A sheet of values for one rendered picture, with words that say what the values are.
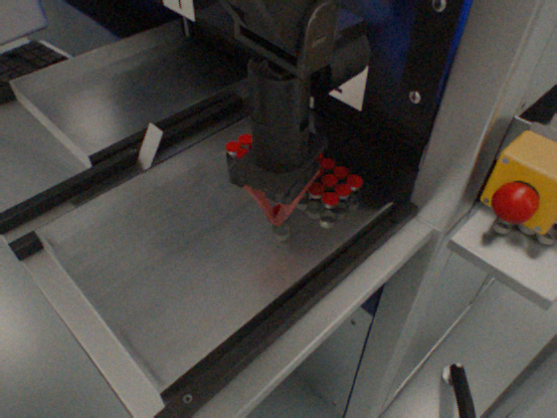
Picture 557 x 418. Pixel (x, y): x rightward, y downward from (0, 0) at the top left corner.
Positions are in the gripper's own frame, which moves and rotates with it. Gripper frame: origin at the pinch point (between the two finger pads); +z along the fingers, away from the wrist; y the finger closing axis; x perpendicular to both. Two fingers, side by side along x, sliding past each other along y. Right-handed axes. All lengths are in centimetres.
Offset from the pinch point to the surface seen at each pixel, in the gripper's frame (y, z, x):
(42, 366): -18, 92, 72
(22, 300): -6, 92, 97
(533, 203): 6.9, -8.4, -23.8
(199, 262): -8.6, 3.9, 6.0
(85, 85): 11.4, 3.8, 47.0
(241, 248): -4.3, 4.0, 3.0
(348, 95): 15.3, -8.0, -0.7
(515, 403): 20, 49, -40
